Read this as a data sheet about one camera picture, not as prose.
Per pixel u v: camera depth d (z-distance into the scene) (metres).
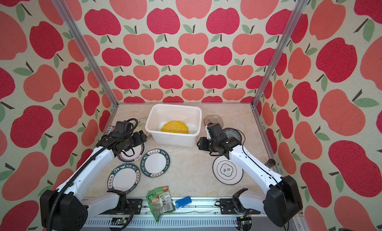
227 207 0.73
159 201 0.75
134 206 0.75
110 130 1.01
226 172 0.86
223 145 0.58
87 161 0.48
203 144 0.71
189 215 0.72
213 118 1.10
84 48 0.87
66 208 0.39
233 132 1.03
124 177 0.84
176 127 1.05
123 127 0.63
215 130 0.62
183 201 0.74
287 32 0.81
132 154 0.69
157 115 0.98
